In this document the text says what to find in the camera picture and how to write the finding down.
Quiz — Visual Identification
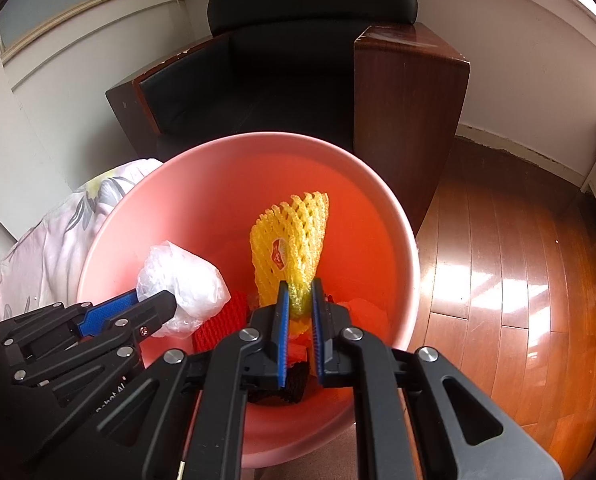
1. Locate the floral pink cloth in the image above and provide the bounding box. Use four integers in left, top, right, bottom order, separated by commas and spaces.
0, 158, 165, 328

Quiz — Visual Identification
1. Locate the black leather wooden armchair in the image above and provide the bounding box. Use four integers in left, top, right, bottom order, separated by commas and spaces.
105, 0, 471, 233

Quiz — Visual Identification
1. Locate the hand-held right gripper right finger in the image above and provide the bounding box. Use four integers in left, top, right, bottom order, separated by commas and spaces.
310, 278, 564, 480

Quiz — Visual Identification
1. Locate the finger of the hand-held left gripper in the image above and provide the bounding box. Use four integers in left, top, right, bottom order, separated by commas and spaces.
8, 289, 179, 397
0, 291, 140, 358

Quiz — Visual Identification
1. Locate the white foam wrap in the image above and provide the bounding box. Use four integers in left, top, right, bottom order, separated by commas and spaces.
136, 241, 231, 339

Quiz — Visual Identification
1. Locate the black foam net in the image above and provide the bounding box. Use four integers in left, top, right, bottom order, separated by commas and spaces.
248, 360, 311, 406

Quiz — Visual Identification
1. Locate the pink plastic bucket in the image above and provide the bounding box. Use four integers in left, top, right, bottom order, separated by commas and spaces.
76, 131, 421, 470

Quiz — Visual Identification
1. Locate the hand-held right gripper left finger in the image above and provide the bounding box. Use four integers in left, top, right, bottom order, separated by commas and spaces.
23, 280, 292, 480

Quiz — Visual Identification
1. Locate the yellow foam net red label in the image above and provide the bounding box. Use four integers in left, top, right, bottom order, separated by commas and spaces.
249, 191, 330, 318

